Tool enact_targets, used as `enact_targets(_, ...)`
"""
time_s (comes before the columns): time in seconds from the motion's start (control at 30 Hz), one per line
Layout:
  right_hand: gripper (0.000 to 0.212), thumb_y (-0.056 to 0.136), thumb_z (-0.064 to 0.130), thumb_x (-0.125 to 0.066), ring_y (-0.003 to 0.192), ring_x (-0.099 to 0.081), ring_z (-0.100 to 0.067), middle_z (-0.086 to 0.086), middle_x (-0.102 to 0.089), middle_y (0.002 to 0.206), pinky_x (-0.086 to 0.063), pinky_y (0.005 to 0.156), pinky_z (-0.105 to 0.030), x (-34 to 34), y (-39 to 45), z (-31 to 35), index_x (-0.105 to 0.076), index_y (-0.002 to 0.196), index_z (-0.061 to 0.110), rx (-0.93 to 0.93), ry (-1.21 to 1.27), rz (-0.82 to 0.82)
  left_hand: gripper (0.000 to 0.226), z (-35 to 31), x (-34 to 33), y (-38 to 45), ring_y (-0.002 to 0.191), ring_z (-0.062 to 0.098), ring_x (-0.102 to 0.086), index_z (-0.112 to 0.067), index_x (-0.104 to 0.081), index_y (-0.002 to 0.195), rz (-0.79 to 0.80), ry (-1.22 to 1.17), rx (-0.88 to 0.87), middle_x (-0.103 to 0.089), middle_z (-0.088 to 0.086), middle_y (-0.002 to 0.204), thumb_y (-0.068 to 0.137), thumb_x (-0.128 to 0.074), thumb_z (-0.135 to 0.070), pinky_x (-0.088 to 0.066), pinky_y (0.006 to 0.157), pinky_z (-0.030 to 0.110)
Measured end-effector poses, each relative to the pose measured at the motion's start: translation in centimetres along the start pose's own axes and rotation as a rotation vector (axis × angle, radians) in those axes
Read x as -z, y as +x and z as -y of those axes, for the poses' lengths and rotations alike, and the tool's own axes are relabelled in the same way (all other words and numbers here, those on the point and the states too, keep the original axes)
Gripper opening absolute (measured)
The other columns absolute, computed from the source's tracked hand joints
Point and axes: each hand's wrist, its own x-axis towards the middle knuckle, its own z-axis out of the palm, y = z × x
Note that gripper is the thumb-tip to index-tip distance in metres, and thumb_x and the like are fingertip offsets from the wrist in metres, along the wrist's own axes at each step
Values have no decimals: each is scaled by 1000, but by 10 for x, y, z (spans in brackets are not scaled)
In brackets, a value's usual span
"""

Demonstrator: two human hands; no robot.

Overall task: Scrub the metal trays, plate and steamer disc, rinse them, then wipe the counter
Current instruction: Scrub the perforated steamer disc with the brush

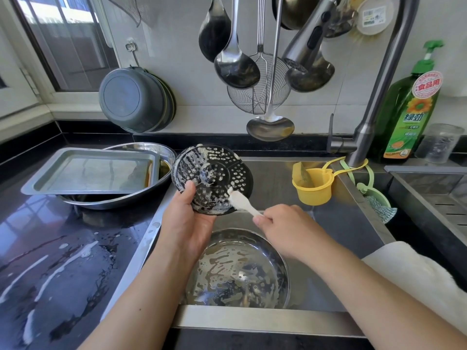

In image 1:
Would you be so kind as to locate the person's right hand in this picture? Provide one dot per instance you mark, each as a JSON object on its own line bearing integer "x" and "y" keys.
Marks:
{"x": 292, "y": 231}

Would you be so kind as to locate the person's left hand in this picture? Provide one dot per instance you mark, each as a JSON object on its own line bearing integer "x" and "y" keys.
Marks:
{"x": 186, "y": 228}

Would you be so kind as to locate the white cleaning brush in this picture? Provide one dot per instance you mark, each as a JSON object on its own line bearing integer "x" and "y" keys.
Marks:
{"x": 242, "y": 202}

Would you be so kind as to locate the black round steamer rack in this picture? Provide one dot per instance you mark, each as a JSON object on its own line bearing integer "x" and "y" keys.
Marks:
{"x": 211, "y": 175}

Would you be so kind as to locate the round steel pan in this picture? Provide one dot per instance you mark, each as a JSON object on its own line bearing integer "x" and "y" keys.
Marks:
{"x": 237, "y": 273}

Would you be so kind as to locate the person's left forearm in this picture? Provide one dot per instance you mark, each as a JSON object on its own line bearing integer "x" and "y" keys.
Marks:
{"x": 138, "y": 309}

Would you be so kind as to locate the person's right forearm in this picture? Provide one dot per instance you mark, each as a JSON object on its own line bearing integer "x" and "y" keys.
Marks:
{"x": 390, "y": 299}

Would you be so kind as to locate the yellow hanging sink cup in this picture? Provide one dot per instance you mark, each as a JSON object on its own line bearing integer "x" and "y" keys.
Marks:
{"x": 312, "y": 184}

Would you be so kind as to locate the stainless steel sink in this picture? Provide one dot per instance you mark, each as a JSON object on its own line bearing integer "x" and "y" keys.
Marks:
{"x": 350, "y": 237}

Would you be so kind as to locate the round steel basin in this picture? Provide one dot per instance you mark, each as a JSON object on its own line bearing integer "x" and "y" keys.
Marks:
{"x": 168, "y": 160}

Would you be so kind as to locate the green hanging sponge holder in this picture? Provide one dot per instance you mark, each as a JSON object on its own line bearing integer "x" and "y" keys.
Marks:
{"x": 378, "y": 204}

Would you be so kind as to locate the rectangular steel tray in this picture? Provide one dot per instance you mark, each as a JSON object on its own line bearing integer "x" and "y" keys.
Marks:
{"x": 87, "y": 172}

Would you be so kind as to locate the dark green hanging basin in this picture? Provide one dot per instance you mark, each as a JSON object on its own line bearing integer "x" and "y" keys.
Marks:
{"x": 172, "y": 102}

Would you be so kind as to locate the grey hanging basin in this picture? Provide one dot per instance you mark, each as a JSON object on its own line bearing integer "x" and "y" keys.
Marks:
{"x": 133, "y": 99}

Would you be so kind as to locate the white dish rag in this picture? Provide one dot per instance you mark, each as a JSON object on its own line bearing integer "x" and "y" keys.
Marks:
{"x": 423, "y": 280}

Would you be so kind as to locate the green dish soap bottle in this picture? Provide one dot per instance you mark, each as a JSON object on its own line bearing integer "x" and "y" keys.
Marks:
{"x": 410, "y": 116}

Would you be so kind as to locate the steel soup ladle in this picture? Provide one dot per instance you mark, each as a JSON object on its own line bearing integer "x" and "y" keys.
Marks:
{"x": 237, "y": 69}

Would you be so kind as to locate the clear plastic cup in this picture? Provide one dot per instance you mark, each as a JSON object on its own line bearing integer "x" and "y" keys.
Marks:
{"x": 438, "y": 144}

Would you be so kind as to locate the steel gooseneck faucet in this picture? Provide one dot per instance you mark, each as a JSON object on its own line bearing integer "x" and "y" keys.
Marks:
{"x": 401, "y": 69}

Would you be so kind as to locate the hanging steel ladles and skimmer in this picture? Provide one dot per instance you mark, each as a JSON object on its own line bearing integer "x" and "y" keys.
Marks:
{"x": 214, "y": 34}

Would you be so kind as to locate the white hanging cloth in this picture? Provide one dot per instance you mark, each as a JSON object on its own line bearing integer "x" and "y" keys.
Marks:
{"x": 128, "y": 7}

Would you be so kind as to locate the white dish brush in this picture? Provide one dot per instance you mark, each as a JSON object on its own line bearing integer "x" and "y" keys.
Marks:
{"x": 376, "y": 18}

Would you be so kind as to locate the steel wall hook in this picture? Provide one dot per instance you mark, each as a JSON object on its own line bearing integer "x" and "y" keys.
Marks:
{"x": 132, "y": 53}

